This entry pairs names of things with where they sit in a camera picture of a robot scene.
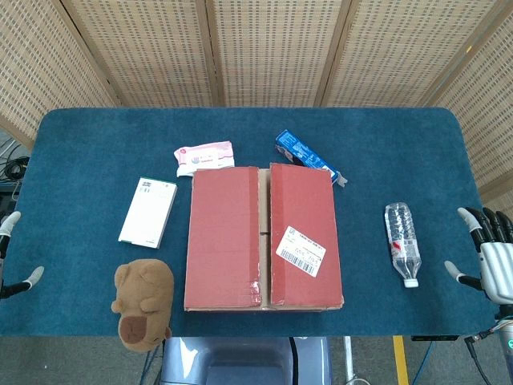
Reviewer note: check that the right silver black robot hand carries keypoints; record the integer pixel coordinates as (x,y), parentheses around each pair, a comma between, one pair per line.
(497,264)

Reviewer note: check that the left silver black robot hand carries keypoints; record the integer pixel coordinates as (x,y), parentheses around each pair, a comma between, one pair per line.
(12,222)

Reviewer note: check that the red cardboard box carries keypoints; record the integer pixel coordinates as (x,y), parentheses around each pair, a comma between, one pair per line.
(228,236)

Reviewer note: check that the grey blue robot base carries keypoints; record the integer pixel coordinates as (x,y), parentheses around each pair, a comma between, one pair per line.
(240,361)

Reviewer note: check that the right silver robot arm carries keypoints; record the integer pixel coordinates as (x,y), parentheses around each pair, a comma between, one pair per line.
(507,341)

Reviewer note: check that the black rectangular bar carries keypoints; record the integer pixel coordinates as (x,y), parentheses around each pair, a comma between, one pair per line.
(435,337)

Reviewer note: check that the clear plastic wrap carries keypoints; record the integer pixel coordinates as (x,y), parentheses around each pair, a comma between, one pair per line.
(402,240)

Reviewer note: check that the white paper booklet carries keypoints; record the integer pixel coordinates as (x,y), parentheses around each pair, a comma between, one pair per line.
(148,214)

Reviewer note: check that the brown plush capybara toy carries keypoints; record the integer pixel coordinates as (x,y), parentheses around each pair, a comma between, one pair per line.
(146,293)

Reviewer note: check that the white table leg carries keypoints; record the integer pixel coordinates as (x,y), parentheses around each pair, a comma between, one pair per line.
(348,357)

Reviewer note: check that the pink wet wipes pack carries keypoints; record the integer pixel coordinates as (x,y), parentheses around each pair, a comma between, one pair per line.
(204,157)

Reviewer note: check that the blue toothpaste carton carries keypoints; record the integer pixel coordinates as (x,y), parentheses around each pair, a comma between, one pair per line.
(302,152)

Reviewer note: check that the woven bamboo folding screen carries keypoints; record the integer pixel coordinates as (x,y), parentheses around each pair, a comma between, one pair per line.
(272,52)

